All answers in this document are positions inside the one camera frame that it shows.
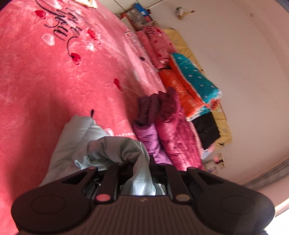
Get light blue down jacket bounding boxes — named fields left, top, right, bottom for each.
left=41, top=115, right=165, bottom=196

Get folded crimson down jacket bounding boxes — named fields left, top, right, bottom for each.
left=154, top=87, right=204, bottom=171

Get folded purple down jacket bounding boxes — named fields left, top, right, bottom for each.
left=132, top=93, right=172, bottom=165

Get black folded garment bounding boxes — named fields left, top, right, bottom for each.
left=191, top=112, right=220, bottom=150

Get teal orange folded quilt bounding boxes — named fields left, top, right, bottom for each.
left=159, top=53, right=222, bottom=121

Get pink folded pillows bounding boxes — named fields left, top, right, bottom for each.
left=136, top=25, right=177, bottom=70

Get yellow headboard cover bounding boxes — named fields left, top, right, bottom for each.
left=158, top=28, right=232, bottom=150

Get pink floral bed blanket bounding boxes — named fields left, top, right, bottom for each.
left=1, top=1, right=164, bottom=234

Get blue storage boxes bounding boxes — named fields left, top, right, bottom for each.
left=117, top=1, right=153, bottom=31

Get wall socket with charger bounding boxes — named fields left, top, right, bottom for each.
left=208, top=153, right=225, bottom=169

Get wall lamp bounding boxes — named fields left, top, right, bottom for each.
left=175, top=7, right=195, bottom=20

